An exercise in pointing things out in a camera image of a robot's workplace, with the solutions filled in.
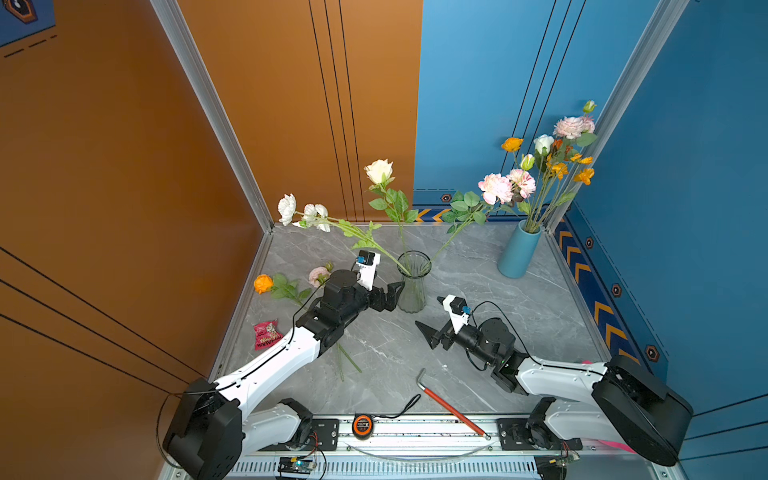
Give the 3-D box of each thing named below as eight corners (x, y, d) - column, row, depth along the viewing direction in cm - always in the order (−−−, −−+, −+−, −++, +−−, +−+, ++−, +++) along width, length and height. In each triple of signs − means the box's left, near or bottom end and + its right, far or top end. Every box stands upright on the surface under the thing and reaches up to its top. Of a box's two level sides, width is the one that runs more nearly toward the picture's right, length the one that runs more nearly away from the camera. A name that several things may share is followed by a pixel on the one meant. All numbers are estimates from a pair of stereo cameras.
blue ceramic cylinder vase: (515, 284, 105) (537, 245, 89) (494, 268, 109) (511, 228, 93) (526, 273, 108) (549, 234, 91) (504, 259, 112) (523, 219, 96)
